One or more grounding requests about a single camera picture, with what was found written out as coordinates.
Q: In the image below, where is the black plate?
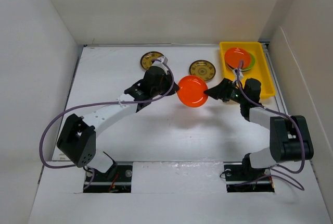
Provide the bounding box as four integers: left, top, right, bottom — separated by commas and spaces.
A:
227, 65, 252, 72

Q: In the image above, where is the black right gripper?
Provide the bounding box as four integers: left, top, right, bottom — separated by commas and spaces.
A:
203, 78, 247, 104

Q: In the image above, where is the yellow patterned plate right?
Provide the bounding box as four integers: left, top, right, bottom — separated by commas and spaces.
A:
189, 60, 216, 82

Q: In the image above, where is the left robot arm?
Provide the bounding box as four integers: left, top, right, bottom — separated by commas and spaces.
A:
57, 63, 179, 181

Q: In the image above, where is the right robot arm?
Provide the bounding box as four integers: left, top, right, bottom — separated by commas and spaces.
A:
204, 78, 314, 179

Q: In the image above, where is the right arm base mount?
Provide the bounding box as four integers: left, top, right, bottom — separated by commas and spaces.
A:
220, 158, 275, 193

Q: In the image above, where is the yellow patterned plate left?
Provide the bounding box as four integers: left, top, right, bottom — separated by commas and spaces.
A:
140, 51, 163, 70

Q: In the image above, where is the green plate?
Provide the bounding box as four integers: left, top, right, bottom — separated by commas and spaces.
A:
242, 52, 255, 71

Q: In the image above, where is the orange plate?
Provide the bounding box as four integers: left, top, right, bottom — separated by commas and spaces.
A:
224, 47, 251, 68
177, 75, 208, 108

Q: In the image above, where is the yellow patterned plate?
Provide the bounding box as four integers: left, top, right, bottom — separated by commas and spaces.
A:
140, 51, 163, 70
189, 60, 216, 82

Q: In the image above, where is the yellow plastic bin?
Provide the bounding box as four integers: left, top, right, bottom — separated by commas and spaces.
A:
219, 42, 276, 99

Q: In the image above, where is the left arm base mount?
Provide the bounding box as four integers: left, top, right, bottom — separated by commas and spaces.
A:
83, 161, 133, 193

